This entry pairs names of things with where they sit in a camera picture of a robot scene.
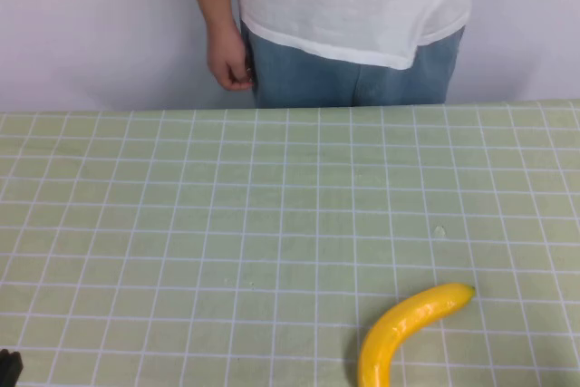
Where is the person's right hand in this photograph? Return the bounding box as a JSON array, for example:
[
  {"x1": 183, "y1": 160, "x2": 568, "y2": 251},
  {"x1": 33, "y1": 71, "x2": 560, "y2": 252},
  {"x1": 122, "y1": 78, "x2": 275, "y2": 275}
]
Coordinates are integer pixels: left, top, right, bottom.
[{"x1": 206, "y1": 19, "x2": 256, "y2": 92}]

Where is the green grid tablecloth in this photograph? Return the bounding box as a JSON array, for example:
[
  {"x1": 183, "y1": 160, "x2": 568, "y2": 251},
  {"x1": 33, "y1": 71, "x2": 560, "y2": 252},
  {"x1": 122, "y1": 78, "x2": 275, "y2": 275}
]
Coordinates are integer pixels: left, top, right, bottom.
[{"x1": 0, "y1": 98, "x2": 580, "y2": 387}]

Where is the yellow plastic banana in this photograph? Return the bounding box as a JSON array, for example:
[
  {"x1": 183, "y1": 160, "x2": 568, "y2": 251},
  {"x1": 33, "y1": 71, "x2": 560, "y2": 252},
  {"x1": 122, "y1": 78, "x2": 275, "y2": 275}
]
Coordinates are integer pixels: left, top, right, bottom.
[{"x1": 356, "y1": 282, "x2": 477, "y2": 387}]

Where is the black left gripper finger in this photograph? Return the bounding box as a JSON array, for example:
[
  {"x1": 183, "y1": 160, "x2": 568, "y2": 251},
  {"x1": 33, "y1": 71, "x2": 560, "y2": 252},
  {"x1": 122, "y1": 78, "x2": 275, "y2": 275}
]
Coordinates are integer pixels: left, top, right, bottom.
[{"x1": 0, "y1": 348, "x2": 24, "y2": 384}]

